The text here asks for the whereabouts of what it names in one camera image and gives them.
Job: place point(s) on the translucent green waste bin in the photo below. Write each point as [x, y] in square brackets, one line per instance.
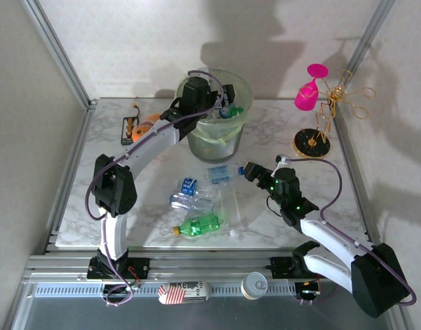
[217, 151]

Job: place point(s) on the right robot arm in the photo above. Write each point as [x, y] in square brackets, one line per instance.
[333, 237]

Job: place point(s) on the clear bottle white cap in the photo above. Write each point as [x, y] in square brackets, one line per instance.
[232, 209]

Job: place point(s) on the orange plush toy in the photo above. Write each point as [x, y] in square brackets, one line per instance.
[141, 132]

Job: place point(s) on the pink plastic wine glass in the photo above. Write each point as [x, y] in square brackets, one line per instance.
[308, 99]

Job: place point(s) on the crushed clear plastic bottle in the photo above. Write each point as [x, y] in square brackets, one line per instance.
[189, 203]

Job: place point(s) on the pale green bin liner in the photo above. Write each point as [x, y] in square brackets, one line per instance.
[213, 132]

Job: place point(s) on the green plastic bottle yellow cap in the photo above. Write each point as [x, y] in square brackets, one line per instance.
[198, 227]
[236, 110]

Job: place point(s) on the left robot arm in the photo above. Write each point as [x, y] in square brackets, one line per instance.
[114, 237]

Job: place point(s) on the black charging board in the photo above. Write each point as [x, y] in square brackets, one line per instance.
[127, 129]

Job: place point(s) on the silver tin can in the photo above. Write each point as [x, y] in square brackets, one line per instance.
[254, 285]

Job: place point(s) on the aluminium table side rail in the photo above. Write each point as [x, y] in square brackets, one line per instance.
[358, 172]
[80, 137]

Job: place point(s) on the aluminium cross rail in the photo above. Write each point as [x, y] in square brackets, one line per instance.
[213, 264]

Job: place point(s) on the clear bottle light blue label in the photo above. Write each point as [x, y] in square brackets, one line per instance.
[220, 174]

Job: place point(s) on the red striped tissue canister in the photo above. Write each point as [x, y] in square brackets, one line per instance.
[182, 293]

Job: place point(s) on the aluminium frame post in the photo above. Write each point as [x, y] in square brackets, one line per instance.
[59, 55]
[366, 34]

